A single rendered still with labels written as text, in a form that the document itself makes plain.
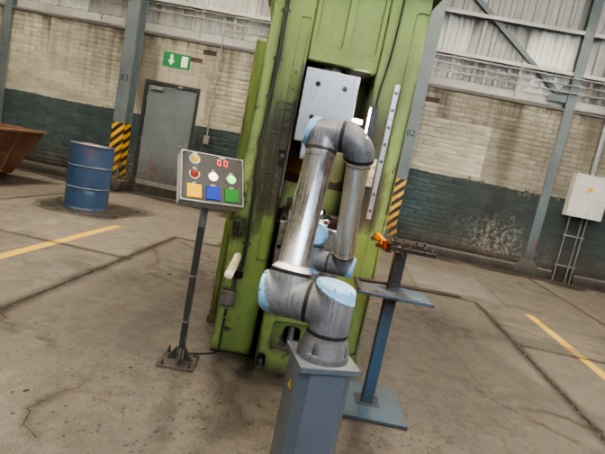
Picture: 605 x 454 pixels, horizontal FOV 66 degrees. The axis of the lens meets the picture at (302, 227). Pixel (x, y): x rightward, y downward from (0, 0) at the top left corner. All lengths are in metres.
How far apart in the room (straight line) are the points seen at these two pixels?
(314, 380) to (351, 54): 1.86
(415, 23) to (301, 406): 2.16
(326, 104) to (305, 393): 1.58
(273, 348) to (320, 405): 1.16
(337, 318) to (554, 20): 8.63
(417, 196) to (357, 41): 6.10
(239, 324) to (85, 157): 4.43
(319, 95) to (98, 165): 4.69
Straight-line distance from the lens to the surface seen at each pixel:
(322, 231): 1.95
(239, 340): 3.00
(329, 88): 2.65
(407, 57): 2.89
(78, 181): 6.94
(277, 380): 2.82
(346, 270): 1.96
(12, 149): 8.70
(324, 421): 1.75
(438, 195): 8.80
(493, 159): 9.01
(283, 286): 1.63
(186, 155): 2.50
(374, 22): 2.91
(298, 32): 2.84
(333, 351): 1.65
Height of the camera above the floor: 1.28
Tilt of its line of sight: 8 degrees down
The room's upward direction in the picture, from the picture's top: 11 degrees clockwise
